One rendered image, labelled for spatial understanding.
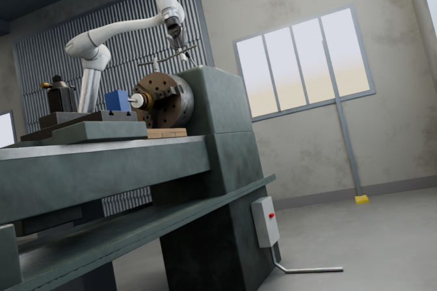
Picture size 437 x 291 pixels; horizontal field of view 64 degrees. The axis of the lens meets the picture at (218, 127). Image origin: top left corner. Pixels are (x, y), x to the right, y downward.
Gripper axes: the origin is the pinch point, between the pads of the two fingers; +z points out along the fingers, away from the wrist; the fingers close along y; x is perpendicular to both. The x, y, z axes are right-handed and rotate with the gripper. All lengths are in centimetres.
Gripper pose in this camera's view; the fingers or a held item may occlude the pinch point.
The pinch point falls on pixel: (182, 54)
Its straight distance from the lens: 195.7
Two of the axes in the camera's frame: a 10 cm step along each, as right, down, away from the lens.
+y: 8.5, -3.3, -4.2
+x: 4.4, -0.1, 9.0
